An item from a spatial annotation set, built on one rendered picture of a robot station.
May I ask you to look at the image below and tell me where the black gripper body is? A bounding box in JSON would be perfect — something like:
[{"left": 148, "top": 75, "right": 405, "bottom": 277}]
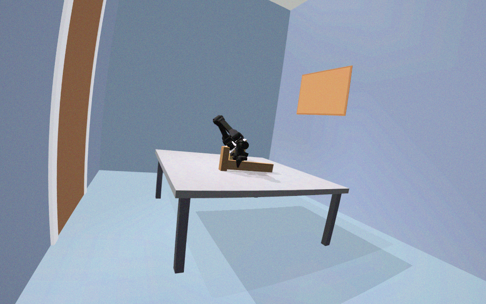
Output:
[{"left": 230, "top": 147, "right": 247, "bottom": 160}]

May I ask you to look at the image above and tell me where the brown wooden post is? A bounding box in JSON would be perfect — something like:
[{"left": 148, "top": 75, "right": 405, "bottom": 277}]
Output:
[{"left": 219, "top": 146, "right": 230, "bottom": 171}]

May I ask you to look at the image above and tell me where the wooden rail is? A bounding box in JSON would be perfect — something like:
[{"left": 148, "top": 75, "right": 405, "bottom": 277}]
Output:
[{"left": 227, "top": 160, "right": 274, "bottom": 173}]

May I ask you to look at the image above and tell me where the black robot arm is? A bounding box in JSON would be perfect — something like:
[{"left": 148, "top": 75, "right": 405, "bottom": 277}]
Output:
[{"left": 213, "top": 115, "right": 249, "bottom": 150}]

